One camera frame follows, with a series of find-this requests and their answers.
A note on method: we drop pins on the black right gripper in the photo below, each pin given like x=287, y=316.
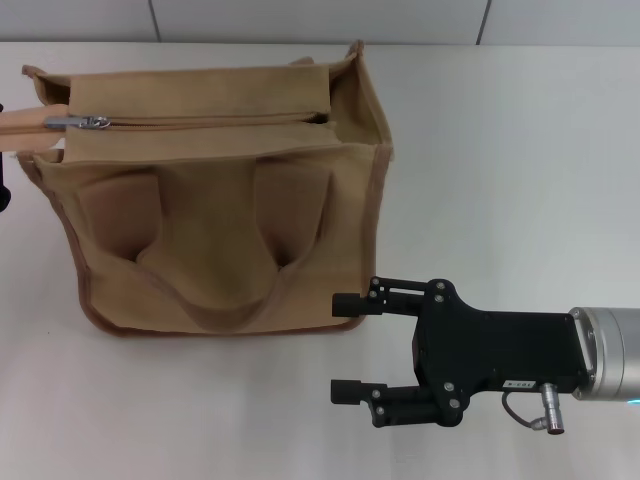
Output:
x=500, y=350

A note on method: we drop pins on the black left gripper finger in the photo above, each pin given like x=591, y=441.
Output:
x=4, y=192

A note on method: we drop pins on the silver metal zipper pull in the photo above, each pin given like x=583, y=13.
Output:
x=80, y=122

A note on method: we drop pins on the khaki canvas food bag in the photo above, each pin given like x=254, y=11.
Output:
x=225, y=215

